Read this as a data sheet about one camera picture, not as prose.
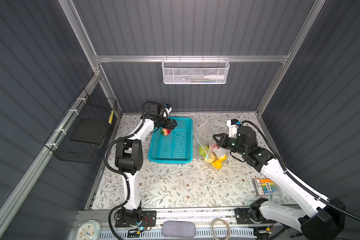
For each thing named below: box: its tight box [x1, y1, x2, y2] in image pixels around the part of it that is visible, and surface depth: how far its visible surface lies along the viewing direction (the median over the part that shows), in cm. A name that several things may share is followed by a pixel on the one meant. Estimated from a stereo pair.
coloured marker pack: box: [252, 178, 278, 196], surface depth 82 cm
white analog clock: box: [75, 220, 101, 240], surface depth 70 cm
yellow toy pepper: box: [211, 159, 223, 170], surface depth 91 cm
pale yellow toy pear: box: [204, 156, 216, 164], surface depth 90 cm
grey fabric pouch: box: [161, 220, 197, 238], surface depth 69 cm
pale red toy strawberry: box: [160, 128, 172, 136], surface depth 105 cm
